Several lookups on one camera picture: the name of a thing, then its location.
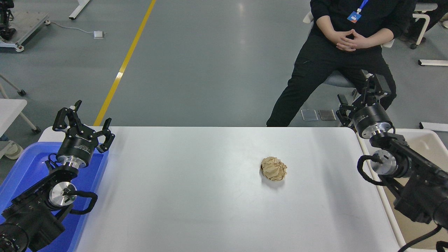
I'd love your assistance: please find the white floor cable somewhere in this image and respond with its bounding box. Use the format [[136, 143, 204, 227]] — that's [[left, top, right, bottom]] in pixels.
[[49, 22, 95, 35]]

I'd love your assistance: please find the white frame chair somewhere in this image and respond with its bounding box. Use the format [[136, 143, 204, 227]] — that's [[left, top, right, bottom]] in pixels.
[[410, 3, 438, 49]]

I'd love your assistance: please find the person's left hand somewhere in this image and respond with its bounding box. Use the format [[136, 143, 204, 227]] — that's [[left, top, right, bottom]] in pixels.
[[337, 29, 371, 49]]

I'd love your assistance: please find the white shoe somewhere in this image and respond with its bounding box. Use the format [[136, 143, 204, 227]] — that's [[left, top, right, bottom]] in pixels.
[[0, 135, 24, 160]]

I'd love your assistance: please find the small white side table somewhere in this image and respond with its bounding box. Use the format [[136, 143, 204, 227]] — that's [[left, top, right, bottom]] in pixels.
[[0, 99, 41, 134]]

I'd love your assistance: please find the large pale plastic bin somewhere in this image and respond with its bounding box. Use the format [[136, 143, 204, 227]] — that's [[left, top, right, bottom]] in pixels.
[[356, 128, 448, 252]]

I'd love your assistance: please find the blue plastic tray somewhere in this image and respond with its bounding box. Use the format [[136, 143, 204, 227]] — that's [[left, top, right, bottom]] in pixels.
[[0, 141, 109, 252]]

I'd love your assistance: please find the grey and white chair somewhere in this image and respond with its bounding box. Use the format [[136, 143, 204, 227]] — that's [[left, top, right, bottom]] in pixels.
[[303, 10, 395, 127]]

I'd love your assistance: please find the grey leg with caster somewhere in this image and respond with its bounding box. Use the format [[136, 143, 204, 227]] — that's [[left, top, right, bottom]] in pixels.
[[0, 74, 26, 97]]

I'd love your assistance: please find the blue lanyard badge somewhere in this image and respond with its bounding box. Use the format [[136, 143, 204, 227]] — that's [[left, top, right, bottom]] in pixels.
[[346, 0, 369, 23]]

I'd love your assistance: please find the white floor bar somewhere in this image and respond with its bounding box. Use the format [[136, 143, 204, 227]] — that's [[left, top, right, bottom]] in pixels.
[[419, 122, 448, 132], [418, 59, 448, 67]]

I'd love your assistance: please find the black machine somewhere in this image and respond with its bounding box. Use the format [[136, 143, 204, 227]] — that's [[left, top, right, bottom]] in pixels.
[[0, 0, 16, 41]]

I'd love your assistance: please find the grey wheeled platform cart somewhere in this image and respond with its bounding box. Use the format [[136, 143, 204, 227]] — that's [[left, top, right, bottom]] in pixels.
[[0, 10, 50, 53]]

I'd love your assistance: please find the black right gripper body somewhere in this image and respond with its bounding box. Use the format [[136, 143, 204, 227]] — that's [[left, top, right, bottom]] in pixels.
[[352, 104, 392, 131]]

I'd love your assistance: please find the tan paper ball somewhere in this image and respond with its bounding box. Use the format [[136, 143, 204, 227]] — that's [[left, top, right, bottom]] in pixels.
[[260, 156, 288, 182]]

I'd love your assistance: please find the person's right hand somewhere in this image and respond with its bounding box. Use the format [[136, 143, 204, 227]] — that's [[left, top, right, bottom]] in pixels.
[[329, 29, 356, 52]]

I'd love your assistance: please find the white table foot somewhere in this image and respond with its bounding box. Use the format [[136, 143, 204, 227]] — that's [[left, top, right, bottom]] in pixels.
[[68, 0, 91, 20]]

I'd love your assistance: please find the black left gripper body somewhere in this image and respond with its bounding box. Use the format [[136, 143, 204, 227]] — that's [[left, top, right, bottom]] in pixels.
[[57, 129, 97, 164]]

